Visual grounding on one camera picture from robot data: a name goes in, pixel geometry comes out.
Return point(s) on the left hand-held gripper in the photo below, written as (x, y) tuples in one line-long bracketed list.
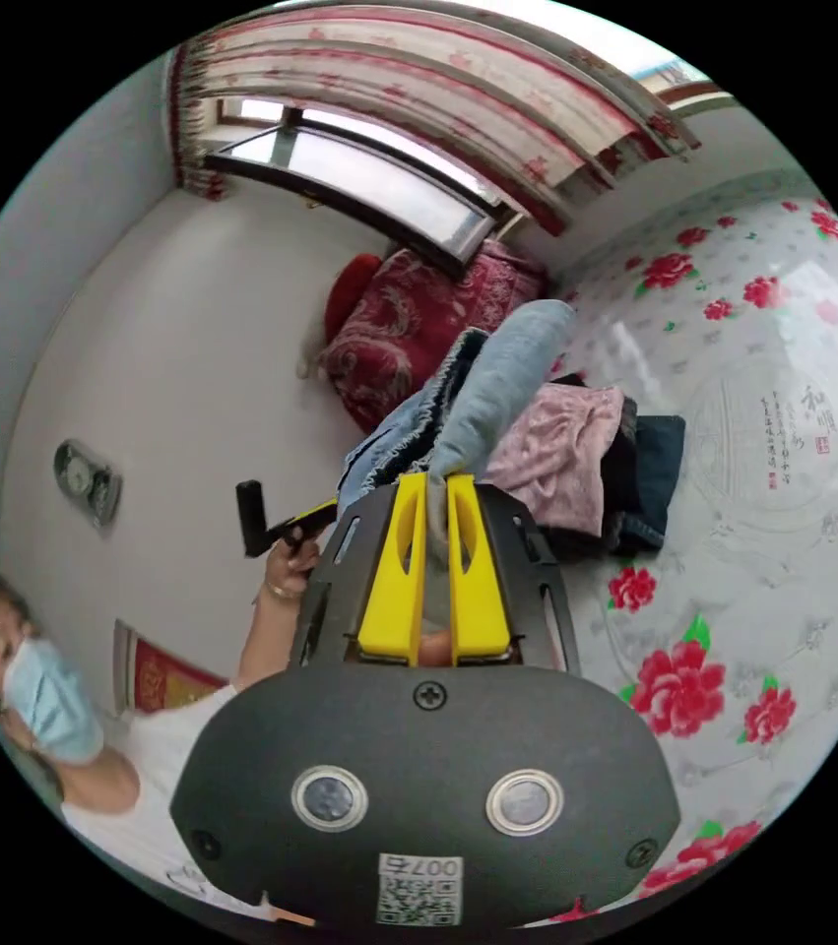
[(299, 533)]

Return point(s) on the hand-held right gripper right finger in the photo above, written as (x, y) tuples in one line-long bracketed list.
[(477, 583)]

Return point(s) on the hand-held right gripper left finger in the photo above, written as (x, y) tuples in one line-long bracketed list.
[(394, 576)]

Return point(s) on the light blue jeans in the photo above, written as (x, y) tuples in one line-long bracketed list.
[(496, 369)]

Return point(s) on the person's left forearm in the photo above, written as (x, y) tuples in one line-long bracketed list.
[(265, 635)]

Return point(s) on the person's left hand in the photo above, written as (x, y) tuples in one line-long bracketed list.
[(290, 570)]

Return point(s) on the pile of clothes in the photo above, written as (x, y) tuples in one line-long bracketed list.
[(573, 458)]

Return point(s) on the red patterned folded quilt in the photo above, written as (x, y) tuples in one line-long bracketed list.
[(418, 325)]

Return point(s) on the red pillow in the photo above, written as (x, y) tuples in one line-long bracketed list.
[(348, 288)]

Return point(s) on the red and gold framed picture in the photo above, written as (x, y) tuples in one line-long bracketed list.
[(161, 681)]

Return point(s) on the bed with floral sheet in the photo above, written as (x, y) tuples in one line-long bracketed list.
[(758, 531)]

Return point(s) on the window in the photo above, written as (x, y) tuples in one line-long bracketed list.
[(381, 181)]

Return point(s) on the person's body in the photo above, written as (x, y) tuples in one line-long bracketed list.
[(93, 768)]

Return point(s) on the red and white floral curtain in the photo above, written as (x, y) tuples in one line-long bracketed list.
[(463, 81)]

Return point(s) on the silver wall clock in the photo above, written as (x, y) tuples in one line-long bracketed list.
[(88, 481)]

